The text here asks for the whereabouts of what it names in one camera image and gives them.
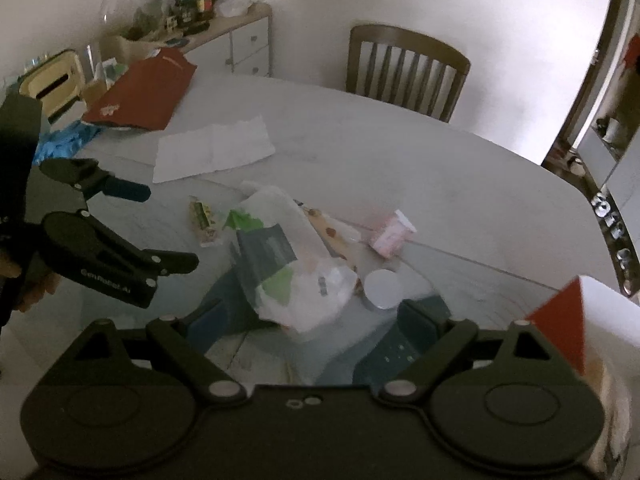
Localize wooden chair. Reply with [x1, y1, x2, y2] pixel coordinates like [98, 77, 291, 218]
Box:
[346, 24, 472, 123]

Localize person's left hand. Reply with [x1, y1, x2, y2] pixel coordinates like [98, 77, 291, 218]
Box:
[17, 271, 60, 312]

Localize pale yellow container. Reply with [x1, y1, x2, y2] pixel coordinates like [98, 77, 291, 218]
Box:
[20, 50, 86, 121]

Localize pink packet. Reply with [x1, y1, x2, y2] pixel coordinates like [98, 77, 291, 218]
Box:
[370, 209, 417, 260]

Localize white jug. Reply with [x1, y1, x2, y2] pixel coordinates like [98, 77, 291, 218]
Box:
[597, 117, 627, 147]

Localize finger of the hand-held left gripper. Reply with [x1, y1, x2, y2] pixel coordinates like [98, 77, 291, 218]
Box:
[95, 220, 200, 291]
[39, 158, 152, 203]

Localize white wall cabinet unit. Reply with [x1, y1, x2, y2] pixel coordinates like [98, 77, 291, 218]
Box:
[542, 35, 640, 306]

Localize small candy bar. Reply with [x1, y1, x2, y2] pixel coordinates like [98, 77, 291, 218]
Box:
[188, 200, 224, 247]

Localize white paper sheet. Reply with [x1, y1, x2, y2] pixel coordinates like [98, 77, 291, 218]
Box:
[152, 115, 276, 184]

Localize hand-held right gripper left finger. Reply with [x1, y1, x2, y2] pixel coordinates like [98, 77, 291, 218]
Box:
[60, 297, 251, 403]

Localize red cardboard box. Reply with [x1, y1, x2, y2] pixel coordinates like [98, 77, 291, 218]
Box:
[525, 274, 640, 480]

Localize white sideboard wooden top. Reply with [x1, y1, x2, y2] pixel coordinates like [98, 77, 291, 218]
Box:
[182, 2, 273, 78]

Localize dark jars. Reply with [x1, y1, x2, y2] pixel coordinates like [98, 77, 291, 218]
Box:
[167, 2, 211, 36]

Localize patterned cookie packet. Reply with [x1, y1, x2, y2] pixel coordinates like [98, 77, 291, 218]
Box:
[300, 207, 363, 271]

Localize white green plastic packet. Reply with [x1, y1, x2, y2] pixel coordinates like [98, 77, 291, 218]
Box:
[223, 185, 360, 333]

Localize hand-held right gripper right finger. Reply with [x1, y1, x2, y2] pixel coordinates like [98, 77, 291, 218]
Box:
[380, 299, 551, 403]

